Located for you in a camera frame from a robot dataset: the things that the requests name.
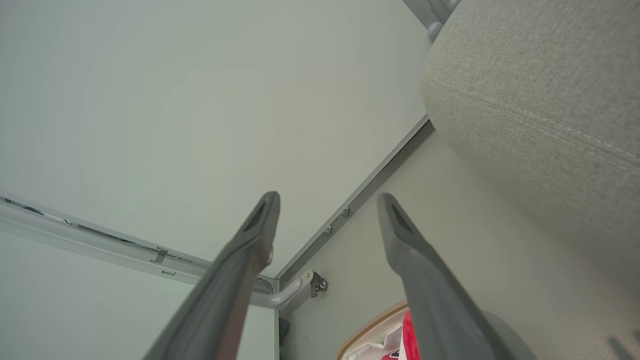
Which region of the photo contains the grey metal partition support foot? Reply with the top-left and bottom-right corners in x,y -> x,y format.
250,269 -> 316,309

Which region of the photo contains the long grey partition base rail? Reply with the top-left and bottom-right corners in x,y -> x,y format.
274,114 -> 437,292

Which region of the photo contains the grey fabric sofa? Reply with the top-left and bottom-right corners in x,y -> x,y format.
421,0 -> 640,301

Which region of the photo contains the tall grey partition post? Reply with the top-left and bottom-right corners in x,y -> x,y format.
401,0 -> 462,28

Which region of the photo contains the red basketball jersey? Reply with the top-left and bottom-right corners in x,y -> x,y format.
381,309 -> 422,360

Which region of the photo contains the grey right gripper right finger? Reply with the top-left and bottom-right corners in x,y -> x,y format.
377,193 -> 513,360

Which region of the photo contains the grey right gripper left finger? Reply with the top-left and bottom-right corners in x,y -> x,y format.
142,191 -> 281,360

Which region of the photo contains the black caster wheel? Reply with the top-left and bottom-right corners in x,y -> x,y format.
311,272 -> 329,299

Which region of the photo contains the white basket liner cloth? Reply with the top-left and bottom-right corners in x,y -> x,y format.
344,324 -> 405,360

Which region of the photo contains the white laundry basket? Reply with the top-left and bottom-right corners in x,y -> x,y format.
336,301 -> 415,360

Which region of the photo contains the short grey partition base rail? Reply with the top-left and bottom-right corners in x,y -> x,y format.
273,306 -> 282,360

